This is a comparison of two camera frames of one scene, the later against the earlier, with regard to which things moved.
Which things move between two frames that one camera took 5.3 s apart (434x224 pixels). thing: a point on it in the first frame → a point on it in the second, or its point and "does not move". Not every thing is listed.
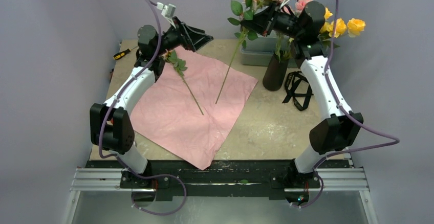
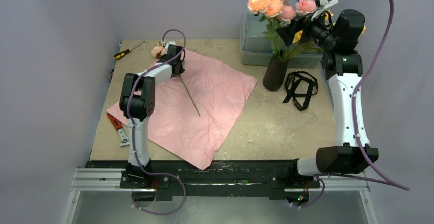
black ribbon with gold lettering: x=299 y=88 does not move
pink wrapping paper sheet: x=193 y=115 does not move
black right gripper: x=263 y=20 → x=299 y=31
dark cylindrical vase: x=274 y=76 does not move
